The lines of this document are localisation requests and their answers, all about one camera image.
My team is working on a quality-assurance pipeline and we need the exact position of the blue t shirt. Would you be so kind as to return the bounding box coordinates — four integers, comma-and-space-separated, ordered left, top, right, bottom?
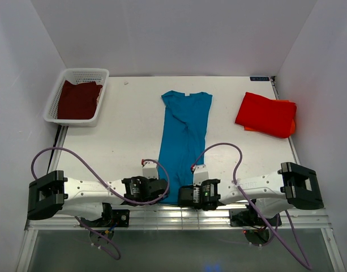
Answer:
158, 91, 213, 205

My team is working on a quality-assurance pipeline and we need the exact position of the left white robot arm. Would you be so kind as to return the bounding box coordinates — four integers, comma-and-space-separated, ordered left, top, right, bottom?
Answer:
27, 161, 169, 227

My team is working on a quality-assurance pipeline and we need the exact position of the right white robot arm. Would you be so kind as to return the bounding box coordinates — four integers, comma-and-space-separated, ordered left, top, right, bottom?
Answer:
178, 162, 324, 225

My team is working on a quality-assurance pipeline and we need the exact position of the red folded t shirt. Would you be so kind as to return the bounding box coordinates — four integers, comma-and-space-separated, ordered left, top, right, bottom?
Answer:
234, 91, 297, 139

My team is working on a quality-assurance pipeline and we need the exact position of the dark red t shirt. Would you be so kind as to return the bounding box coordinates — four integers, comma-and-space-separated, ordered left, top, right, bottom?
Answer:
57, 80, 102, 120

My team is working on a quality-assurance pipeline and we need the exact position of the white plastic basket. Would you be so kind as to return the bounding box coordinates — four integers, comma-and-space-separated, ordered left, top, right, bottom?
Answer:
44, 68, 109, 127

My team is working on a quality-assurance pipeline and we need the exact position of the orange folded t shirt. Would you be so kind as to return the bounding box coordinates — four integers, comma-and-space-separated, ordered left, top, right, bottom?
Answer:
243, 99, 298, 137

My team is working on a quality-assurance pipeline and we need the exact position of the blue label sticker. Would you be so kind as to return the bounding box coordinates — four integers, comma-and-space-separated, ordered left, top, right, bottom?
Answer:
250, 76, 270, 82

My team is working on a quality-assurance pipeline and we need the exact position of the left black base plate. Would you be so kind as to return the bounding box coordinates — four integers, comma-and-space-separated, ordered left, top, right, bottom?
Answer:
106, 209, 130, 228

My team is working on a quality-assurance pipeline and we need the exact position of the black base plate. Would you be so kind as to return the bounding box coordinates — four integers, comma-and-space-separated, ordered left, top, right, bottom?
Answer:
106, 209, 130, 228
229, 209, 267, 228

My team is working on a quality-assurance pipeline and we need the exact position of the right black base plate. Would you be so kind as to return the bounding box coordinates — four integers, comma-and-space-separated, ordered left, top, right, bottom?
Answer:
229, 209, 267, 228

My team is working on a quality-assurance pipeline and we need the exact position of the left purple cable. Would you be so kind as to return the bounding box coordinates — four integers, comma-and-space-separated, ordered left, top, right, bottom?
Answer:
31, 146, 171, 261

